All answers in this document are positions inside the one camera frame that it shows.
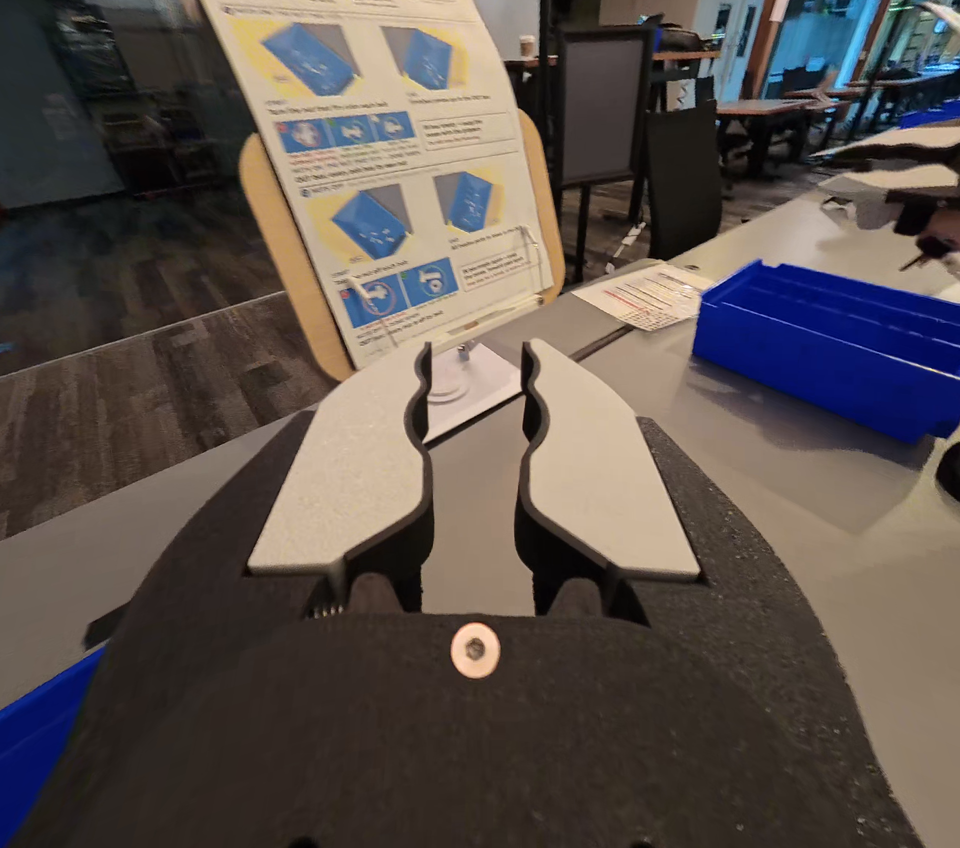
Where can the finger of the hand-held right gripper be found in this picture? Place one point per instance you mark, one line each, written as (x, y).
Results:
(915, 147)
(922, 177)

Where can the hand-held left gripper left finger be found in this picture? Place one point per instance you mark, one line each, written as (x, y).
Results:
(352, 481)

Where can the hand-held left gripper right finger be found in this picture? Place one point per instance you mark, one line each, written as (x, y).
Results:
(600, 488)

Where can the blue plastic bin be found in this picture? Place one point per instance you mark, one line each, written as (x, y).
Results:
(30, 750)
(930, 113)
(825, 368)

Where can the wooden desk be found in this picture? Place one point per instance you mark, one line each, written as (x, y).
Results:
(757, 107)

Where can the printed paper sheet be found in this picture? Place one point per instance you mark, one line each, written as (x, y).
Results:
(645, 297)

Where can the black easel board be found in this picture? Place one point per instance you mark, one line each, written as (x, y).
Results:
(600, 106)

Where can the printed instruction sheet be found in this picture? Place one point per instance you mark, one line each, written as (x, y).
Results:
(390, 136)

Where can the white paper cup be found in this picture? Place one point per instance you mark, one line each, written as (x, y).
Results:
(529, 46)

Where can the glass partition panel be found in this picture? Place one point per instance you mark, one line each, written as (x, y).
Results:
(75, 113)

